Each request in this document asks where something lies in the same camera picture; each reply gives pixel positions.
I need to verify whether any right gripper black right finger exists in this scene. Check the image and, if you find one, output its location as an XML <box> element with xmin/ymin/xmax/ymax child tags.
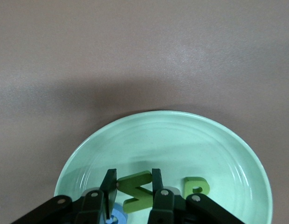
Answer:
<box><xmin>148</xmin><ymin>168</ymin><xmax>247</xmax><ymax>224</ymax></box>

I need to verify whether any green letter N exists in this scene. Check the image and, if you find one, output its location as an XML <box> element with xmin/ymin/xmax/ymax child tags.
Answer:
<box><xmin>117</xmin><ymin>170</ymin><xmax>153</xmax><ymax>213</ymax></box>

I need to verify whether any green letter B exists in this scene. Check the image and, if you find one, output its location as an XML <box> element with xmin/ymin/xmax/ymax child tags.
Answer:
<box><xmin>183</xmin><ymin>176</ymin><xmax>210</xmax><ymax>199</ymax></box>

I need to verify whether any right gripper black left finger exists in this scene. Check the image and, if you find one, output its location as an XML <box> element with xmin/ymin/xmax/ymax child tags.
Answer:
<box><xmin>15</xmin><ymin>168</ymin><xmax>117</xmax><ymax>224</ymax></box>

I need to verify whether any blue letter G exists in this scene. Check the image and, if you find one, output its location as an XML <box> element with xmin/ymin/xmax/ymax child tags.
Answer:
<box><xmin>104</xmin><ymin>202</ymin><xmax>128</xmax><ymax>224</ymax></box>

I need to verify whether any light green plate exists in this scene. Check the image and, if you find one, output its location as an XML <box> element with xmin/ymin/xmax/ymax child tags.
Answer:
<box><xmin>53</xmin><ymin>110</ymin><xmax>273</xmax><ymax>224</ymax></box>

